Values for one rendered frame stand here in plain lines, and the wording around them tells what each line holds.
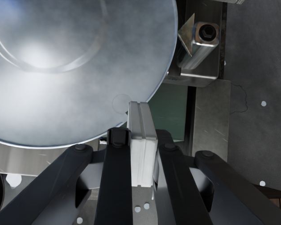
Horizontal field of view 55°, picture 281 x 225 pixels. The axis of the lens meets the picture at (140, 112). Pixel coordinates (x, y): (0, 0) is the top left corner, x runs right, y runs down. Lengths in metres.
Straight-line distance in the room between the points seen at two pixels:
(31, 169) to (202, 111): 0.28
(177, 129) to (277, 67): 0.93
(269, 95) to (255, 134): 0.18
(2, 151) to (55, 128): 0.06
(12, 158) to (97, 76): 0.12
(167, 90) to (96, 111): 0.18
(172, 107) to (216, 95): 0.08
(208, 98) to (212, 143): 0.07
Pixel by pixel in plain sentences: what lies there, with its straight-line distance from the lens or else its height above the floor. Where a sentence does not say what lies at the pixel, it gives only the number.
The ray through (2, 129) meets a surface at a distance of 0.32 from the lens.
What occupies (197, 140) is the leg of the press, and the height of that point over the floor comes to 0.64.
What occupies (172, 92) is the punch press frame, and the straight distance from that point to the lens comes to 0.45.
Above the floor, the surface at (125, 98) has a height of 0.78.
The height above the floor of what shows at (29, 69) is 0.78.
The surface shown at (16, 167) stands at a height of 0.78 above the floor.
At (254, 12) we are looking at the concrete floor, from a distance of 1.37.
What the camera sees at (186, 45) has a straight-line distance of 0.32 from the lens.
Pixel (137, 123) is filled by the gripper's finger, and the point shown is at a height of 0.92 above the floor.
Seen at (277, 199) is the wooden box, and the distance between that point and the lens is 0.85.
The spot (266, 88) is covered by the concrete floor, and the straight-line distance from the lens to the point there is 1.27.
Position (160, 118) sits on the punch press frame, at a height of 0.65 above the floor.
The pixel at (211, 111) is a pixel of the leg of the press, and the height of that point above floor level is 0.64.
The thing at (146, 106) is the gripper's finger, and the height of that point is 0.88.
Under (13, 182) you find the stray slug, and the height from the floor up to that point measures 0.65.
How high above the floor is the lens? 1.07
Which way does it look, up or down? 81 degrees down
